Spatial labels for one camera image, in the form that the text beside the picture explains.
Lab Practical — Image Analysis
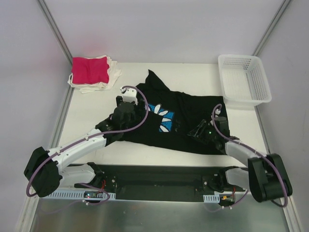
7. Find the black daisy print t-shirt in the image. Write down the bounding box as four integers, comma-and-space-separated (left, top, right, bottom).
122, 71, 224, 155

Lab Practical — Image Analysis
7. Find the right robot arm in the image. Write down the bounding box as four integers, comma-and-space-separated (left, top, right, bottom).
188, 116, 293, 208

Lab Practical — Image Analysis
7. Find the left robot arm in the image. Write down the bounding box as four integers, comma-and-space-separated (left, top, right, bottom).
24, 93, 149, 198

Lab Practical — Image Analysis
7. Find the white folded t-shirt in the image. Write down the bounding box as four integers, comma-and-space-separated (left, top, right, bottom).
68, 55, 122, 94

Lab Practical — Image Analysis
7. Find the pink folded t-shirt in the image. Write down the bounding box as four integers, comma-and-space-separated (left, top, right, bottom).
71, 57, 110, 85

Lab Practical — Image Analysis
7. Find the white plastic basket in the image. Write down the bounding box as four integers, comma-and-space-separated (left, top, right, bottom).
218, 55, 272, 108

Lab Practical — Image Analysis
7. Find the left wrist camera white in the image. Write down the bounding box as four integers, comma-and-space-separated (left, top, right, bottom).
121, 87, 138, 105

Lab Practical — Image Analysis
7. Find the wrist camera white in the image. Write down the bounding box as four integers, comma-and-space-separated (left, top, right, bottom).
121, 87, 138, 105
215, 109, 221, 115

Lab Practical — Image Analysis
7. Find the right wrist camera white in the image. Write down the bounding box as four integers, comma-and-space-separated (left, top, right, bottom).
215, 109, 221, 115

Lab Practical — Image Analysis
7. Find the right white cable duct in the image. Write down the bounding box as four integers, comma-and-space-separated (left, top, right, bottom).
203, 194, 220, 203

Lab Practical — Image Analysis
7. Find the white cable duct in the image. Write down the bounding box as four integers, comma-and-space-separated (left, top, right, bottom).
203, 194, 220, 203
44, 190, 108, 201

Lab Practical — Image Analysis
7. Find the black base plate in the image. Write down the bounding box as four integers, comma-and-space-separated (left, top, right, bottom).
73, 163, 246, 201

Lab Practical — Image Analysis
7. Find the left white cable duct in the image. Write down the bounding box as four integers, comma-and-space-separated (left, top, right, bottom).
44, 190, 108, 201

